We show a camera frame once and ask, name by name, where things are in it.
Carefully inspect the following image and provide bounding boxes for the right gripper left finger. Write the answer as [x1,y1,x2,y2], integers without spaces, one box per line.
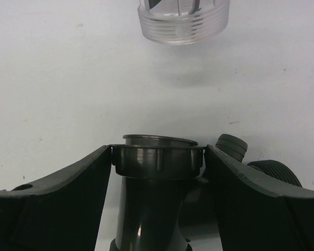
[0,146,111,250]

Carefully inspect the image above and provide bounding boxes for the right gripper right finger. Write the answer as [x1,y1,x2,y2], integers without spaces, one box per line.
[205,145,314,250]

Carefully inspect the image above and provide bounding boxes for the grey tee pipe fitting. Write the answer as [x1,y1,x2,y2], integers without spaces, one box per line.
[110,134,302,250]

